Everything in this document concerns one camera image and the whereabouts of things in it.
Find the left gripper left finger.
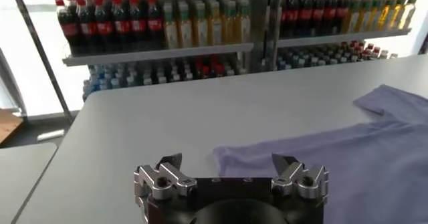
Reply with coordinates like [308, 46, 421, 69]
[133, 152, 198, 201]

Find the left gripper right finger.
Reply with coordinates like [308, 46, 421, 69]
[270, 153, 330, 201]

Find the purple t-shirt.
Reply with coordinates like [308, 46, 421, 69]
[212, 84, 428, 224]

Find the grey metal shelf unit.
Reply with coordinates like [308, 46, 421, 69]
[55, 0, 268, 102]
[263, 0, 422, 72]

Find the white small floor object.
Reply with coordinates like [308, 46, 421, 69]
[36, 128, 66, 142]

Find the yellow juice bottle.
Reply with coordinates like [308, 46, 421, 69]
[233, 0, 251, 44]
[399, 0, 419, 30]
[220, 0, 237, 45]
[389, 0, 407, 31]
[192, 0, 209, 47]
[369, 0, 384, 32]
[358, 0, 372, 33]
[206, 0, 223, 46]
[162, 1, 180, 49]
[177, 0, 194, 48]
[347, 0, 362, 34]
[379, 0, 395, 31]

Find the dark metal frame bar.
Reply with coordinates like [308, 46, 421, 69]
[5, 0, 75, 124]

